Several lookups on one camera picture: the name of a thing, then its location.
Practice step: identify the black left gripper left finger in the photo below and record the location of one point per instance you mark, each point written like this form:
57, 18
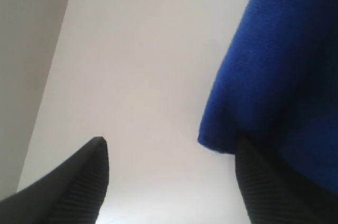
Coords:
72, 193

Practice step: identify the beige partition panel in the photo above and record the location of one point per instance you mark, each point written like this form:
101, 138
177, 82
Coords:
29, 35

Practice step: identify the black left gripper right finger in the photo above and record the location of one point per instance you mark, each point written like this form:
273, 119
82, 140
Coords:
273, 192

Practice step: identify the blue microfibre towel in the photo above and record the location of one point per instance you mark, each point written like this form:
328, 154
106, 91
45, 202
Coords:
277, 86

